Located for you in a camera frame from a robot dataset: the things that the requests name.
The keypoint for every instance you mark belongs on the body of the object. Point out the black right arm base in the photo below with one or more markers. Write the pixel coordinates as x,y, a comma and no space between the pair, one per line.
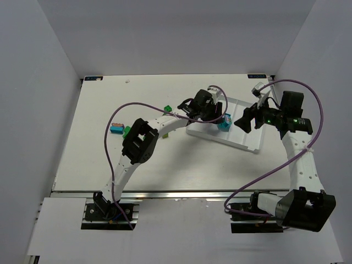
251,220

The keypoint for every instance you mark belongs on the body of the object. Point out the green lego brick top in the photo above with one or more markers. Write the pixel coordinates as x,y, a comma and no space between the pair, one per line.
168,109

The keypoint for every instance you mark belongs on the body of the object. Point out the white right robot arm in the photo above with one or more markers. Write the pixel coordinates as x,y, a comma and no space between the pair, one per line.
306,206

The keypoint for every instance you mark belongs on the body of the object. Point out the teal square lego brick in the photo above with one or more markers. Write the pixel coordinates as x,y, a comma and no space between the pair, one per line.
224,127

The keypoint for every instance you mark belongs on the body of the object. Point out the blue label right corner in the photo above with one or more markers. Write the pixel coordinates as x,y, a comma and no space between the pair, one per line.
257,76

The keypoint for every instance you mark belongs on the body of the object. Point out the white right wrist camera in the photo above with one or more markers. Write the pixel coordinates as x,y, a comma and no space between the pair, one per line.
262,92

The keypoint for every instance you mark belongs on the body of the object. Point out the blue decorated lego brick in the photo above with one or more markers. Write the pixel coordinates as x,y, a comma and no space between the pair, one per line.
227,120

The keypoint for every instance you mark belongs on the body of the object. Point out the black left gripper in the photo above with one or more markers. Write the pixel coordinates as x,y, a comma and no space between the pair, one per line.
218,110

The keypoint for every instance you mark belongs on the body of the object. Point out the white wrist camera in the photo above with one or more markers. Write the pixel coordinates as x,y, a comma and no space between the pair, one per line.
262,92
215,92

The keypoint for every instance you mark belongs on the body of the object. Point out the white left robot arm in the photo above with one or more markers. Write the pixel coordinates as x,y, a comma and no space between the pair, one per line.
140,142

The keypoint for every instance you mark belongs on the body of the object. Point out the green slanted lego brick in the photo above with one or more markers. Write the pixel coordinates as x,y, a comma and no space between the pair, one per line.
126,131

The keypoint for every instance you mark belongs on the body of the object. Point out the blue label left corner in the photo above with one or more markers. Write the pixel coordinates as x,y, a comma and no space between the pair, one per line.
93,78

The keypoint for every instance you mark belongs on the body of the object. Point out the teal long lego brick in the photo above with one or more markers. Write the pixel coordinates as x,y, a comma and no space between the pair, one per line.
117,128

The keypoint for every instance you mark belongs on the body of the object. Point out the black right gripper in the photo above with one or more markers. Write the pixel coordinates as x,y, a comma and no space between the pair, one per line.
256,117

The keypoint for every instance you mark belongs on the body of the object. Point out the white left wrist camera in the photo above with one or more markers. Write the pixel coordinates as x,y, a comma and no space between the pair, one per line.
215,92

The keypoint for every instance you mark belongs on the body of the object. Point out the blue label corner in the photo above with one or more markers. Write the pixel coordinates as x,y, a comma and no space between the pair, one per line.
257,76
93,78

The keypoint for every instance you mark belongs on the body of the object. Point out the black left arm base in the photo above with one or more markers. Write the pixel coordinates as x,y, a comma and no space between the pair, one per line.
101,214

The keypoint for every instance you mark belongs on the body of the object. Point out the white compartment sorting tray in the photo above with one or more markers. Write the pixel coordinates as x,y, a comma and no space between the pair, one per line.
234,137

